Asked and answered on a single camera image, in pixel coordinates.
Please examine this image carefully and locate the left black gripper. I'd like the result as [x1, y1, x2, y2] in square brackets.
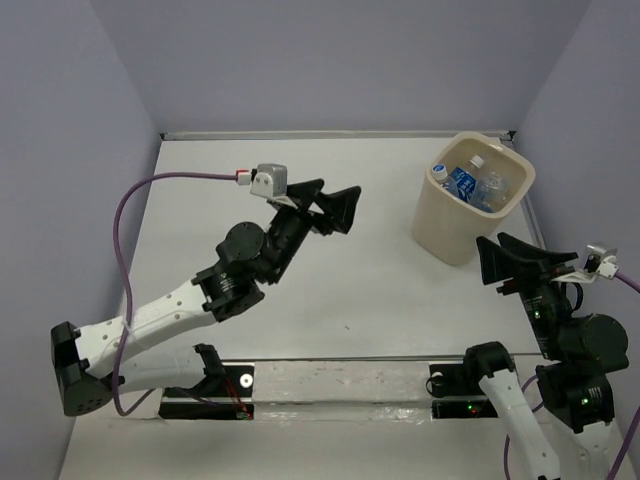
[264, 180, 362, 286]

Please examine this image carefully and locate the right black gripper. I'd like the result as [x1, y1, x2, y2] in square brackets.
[474, 229, 576, 356]

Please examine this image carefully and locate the clear unlabelled bottle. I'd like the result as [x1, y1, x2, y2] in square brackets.
[469, 171, 509, 213]

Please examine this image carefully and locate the blue label bottle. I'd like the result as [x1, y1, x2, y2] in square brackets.
[431, 164, 459, 196]
[450, 167, 476, 193]
[451, 155, 485, 203]

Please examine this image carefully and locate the blue label bottle front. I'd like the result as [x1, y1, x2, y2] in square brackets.
[431, 164, 459, 196]

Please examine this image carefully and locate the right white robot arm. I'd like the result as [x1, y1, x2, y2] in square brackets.
[460, 233, 629, 479]

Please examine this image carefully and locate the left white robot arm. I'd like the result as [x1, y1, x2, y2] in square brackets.
[50, 170, 361, 417]

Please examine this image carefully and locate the beige plastic bin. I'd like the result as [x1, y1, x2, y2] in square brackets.
[411, 131, 536, 266]

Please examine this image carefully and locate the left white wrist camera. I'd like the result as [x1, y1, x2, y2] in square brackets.
[250, 164, 297, 208]

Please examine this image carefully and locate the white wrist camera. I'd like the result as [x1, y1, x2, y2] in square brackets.
[250, 164, 297, 208]
[554, 242, 619, 284]

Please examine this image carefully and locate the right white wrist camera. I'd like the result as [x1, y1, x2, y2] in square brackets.
[554, 242, 619, 284]

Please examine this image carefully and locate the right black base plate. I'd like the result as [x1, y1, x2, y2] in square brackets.
[425, 363, 498, 420]

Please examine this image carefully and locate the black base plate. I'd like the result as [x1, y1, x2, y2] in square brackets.
[425, 363, 498, 420]
[158, 362, 255, 421]

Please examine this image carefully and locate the aluminium table rail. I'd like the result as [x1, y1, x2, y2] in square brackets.
[159, 129, 517, 142]

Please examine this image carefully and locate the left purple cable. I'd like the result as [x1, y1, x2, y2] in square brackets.
[112, 171, 251, 417]

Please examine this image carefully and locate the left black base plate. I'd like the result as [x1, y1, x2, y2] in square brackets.
[158, 362, 255, 421]

